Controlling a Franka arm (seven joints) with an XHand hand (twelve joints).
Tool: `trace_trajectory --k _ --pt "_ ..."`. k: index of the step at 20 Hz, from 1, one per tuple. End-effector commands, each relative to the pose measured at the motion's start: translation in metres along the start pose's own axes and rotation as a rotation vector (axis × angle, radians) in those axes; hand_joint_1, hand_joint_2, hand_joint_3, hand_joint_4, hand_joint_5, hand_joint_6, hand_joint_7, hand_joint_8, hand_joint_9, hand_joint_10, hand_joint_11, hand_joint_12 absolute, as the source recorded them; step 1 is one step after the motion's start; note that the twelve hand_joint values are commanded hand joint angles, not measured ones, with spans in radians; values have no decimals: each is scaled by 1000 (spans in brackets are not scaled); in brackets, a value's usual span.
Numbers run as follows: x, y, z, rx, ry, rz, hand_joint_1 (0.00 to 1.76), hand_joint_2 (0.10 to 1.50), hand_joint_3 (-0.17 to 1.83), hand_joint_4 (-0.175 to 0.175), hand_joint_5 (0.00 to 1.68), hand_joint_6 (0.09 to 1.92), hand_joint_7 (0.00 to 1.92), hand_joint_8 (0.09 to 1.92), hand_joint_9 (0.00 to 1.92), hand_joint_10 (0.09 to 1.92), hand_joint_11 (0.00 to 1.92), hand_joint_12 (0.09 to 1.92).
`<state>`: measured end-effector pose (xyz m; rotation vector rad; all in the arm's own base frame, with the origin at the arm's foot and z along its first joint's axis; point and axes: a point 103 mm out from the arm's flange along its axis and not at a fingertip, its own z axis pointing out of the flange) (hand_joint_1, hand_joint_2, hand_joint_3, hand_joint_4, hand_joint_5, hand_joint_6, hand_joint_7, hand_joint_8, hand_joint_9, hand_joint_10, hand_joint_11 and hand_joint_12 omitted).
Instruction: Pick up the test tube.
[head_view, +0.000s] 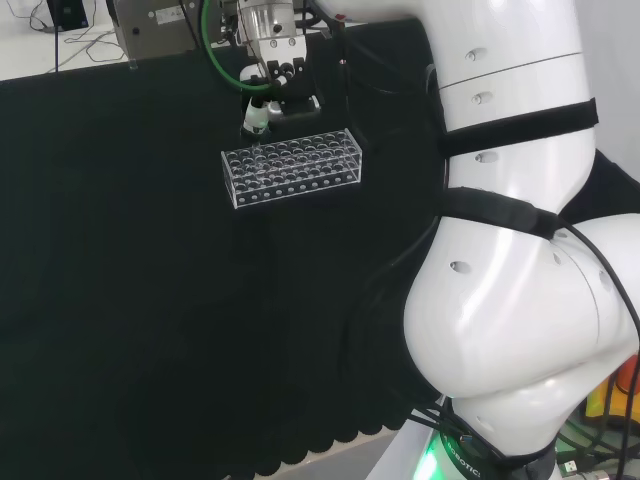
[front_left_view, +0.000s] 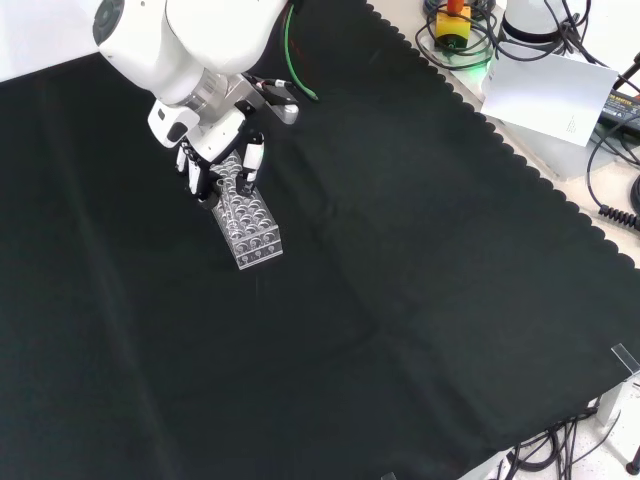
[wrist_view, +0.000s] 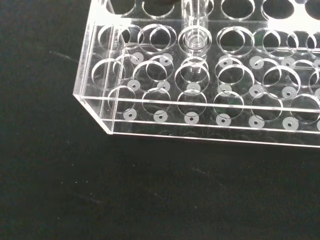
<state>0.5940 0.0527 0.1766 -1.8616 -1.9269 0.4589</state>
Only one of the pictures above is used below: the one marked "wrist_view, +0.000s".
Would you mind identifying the clear acrylic test tube rack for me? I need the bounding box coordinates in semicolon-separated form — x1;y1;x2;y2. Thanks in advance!
72;0;320;149

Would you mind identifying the black bench cloth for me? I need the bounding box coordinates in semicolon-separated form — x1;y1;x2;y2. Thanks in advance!
0;0;320;240

